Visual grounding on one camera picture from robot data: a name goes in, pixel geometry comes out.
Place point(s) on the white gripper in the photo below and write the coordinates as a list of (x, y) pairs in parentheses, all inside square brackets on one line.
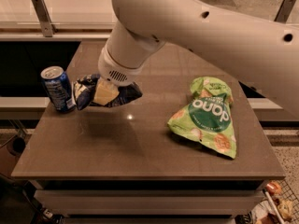
[(114, 69)]

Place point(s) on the blue chip bag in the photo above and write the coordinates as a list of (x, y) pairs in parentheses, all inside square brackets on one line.
[(84, 91)]

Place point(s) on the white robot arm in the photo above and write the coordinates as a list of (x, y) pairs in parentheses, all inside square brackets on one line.
[(259, 53)]

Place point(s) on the blue pepsi can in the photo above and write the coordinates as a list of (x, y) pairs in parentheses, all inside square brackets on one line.
[(58, 87)]

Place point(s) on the green chip bag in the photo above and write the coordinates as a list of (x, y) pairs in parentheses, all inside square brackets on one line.
[(207, 118)]

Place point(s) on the left metal railing bracket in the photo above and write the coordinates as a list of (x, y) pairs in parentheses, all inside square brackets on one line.
[(47, 28)]

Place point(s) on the metal railing bracket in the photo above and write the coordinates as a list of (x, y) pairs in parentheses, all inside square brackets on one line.
[(47, 28), (285, 11)]

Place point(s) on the right metal railing bracket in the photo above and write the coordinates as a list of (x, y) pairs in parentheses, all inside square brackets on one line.
[(285, 11)]

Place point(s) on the wire basket with snacks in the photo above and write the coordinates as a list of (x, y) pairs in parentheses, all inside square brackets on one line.
[(279, 206)]

